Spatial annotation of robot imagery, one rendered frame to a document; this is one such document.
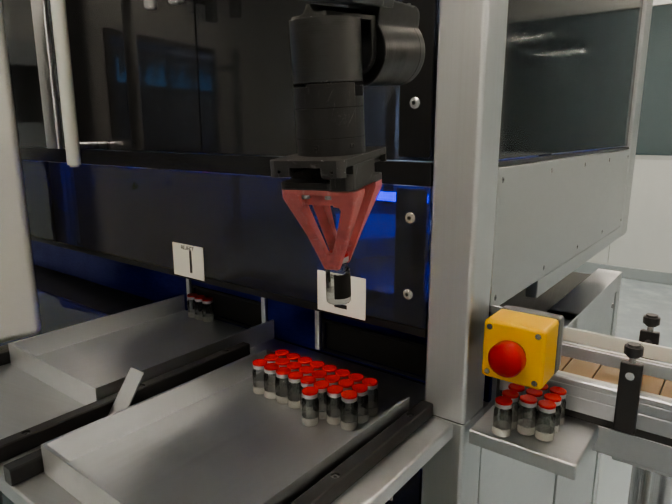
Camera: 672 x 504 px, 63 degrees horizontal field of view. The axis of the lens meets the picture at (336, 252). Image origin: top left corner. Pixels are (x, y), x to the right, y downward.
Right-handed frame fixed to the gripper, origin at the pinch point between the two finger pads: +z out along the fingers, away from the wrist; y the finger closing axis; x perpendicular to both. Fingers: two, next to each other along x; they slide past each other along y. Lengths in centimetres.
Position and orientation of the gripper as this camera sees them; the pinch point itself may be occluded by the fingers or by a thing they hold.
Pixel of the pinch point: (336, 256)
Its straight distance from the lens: 48.7
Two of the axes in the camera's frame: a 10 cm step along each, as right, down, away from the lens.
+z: 0.5, 9.6, 2.8
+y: 4.0, -2.7, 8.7
